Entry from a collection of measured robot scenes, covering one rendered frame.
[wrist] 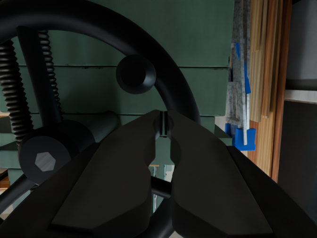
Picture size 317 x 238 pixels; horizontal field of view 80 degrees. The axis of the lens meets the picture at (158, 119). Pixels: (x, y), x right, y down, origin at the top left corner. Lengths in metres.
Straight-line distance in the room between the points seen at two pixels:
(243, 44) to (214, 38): 0.92
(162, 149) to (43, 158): 0.23
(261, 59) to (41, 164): 1.67
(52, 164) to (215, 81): 0.29
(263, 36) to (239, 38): 0.55
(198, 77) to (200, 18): 0.10
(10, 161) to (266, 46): 1.69
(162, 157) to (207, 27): 0.25
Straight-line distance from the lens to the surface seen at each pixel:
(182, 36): 0.37
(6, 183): 3.17
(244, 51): 1.28
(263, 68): 1.76
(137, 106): 0.36
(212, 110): 0.37
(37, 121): 0.44
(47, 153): 0.20
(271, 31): 1.75
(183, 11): 0.38
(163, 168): 0.77
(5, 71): 0.31
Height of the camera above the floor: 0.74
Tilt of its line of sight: 10 degrees up
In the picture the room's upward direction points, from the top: 179 degrees counter-clockwise
